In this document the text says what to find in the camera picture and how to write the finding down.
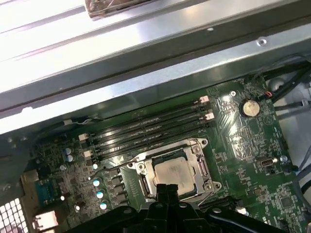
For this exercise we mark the green motherboard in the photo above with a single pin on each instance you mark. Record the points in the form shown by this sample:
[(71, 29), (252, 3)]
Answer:
[(243, 150)]

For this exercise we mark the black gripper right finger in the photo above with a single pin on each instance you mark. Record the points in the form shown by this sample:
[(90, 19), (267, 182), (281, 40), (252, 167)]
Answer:
[(182, 218)]

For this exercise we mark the RAM slot with white latches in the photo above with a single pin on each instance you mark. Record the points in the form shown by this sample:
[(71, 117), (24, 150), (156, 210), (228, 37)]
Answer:
[(145, 135), (145, 119)]

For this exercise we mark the black and grey PC case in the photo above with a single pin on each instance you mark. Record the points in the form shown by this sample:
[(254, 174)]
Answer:
[(170, 80)]

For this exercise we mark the round coin battery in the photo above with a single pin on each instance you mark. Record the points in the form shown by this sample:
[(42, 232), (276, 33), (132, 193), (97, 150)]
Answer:
[(250, 108)]

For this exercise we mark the square brown base plate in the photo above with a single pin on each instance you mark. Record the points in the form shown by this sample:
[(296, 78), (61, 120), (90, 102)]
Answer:
[(126, 7)]

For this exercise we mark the metal socket cover frame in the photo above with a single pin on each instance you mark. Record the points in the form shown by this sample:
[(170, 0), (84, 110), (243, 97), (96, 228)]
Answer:
[(151, 173)]

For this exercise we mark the silver metal port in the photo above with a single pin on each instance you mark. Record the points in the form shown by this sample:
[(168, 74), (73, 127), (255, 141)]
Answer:
[(46, 221)]

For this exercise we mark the silver USB port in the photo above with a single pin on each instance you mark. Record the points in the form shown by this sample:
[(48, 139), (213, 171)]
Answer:
[(267, 163)]

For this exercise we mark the silver round capacitor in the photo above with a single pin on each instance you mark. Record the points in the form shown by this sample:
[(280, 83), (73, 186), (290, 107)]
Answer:
[(103, 206), (95, 166), (68, 151), (97, 182), (100, 194), (70, 158)]

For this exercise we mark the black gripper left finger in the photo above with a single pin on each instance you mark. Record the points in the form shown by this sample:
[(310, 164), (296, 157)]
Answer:
[(158, 218)]

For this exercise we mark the blue port connector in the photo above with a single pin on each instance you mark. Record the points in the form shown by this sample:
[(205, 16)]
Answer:
[(48, 193)]

